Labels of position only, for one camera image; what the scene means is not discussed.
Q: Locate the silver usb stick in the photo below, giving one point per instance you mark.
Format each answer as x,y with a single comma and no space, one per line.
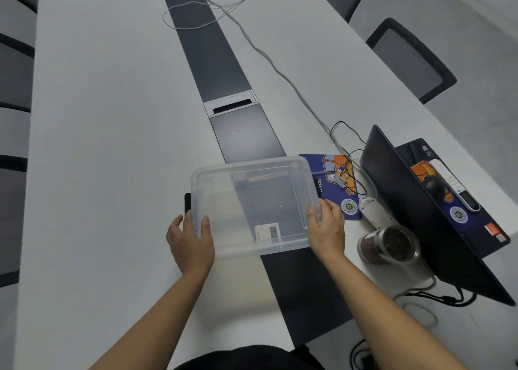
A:
339,180

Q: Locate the blue printed box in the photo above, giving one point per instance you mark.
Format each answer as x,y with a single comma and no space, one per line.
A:
481,228

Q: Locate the person's left thumb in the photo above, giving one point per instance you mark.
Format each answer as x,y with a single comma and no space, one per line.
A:
206,228

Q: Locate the small black object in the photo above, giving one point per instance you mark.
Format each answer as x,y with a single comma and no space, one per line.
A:
187,204

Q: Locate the glass jar with dark contents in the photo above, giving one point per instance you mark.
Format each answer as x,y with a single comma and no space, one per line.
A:
388,246

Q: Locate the person's black clothing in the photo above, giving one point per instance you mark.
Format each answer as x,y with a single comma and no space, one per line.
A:
251,359

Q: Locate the clear plastic storage box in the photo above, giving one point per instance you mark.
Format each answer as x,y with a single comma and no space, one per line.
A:
251,204

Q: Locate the person's right forearm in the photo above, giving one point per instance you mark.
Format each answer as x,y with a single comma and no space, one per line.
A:
376,317

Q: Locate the person's right hand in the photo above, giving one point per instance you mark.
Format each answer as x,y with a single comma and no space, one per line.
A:
327,236

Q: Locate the person's left forearm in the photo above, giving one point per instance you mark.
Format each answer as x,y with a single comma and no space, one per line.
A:
162,321

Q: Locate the person's left hand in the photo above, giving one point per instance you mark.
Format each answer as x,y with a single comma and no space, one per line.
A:
190,248

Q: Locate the dark laptop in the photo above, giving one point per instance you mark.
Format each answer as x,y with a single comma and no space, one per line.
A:
408,216

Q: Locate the person's right thumb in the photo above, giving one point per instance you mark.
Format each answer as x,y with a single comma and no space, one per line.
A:
313,220

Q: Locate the white device with black end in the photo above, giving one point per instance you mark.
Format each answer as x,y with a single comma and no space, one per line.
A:
453,183

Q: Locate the white power strip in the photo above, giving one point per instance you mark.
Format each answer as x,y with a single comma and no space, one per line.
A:
375,212

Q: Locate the blue printed mouse pad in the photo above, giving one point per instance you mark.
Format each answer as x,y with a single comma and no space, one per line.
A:
330,198

